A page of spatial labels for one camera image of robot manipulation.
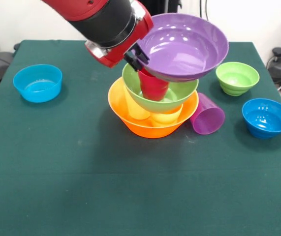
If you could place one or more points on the light blue bowl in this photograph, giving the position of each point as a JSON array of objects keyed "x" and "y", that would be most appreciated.
[{"x": 38, "y": 86}]

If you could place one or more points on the red cup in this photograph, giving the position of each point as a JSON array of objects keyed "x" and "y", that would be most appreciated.
[{"x": 153, "y": 88}]

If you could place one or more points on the small green bowl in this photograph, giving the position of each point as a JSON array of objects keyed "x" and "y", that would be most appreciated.
[{"x": 237, "y": 78}]

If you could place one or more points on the dark blue bowl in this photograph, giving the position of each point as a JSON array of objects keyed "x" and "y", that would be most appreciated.
[{"x": 267, "y": 120}]

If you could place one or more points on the dark green table cloth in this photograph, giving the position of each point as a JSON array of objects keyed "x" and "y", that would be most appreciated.
[{"x": 81, "y": 201}]

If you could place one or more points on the large purple bowl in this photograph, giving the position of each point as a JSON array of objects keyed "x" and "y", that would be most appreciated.
[{"x": 184, "y": 49}]

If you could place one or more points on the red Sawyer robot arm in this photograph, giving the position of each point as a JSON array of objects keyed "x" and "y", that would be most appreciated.
[{"x": 101, "y": 19}]

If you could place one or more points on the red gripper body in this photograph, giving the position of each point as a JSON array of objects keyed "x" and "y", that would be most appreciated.
[{"x": 128, "y": 44}]

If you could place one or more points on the purple cup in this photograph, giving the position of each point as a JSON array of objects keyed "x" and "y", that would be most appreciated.
[{"x": 206, "y": 120}]

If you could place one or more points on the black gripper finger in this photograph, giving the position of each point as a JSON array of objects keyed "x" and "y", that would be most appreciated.
[
  {"x": 133, "y": 62},
  {"x": 141, "y": 54}
]

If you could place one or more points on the translucent yellow-green cup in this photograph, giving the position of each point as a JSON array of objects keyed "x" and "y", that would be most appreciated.
[{"x": 136, "y": 110}]

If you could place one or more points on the large orange bowl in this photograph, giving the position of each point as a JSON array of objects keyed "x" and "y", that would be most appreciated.
[{"x": 115, "y": 108}]

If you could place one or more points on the large green bowl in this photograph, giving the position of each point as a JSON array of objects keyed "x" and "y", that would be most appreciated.
[{"x": 179, "y": 96}]

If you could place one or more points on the yellow cup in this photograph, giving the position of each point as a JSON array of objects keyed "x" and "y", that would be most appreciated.
[{"x": 166, "y": 118}]

